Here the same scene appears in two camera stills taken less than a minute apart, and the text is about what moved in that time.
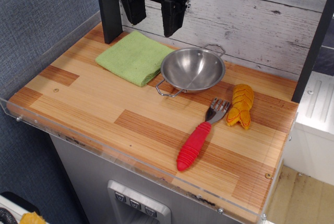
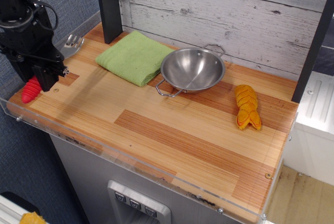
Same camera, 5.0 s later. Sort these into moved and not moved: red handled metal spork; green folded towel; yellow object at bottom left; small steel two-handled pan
Moved: red handled metal spork
Not moved: small steel two-handled pan; green folded towel; yellow object at bottom left
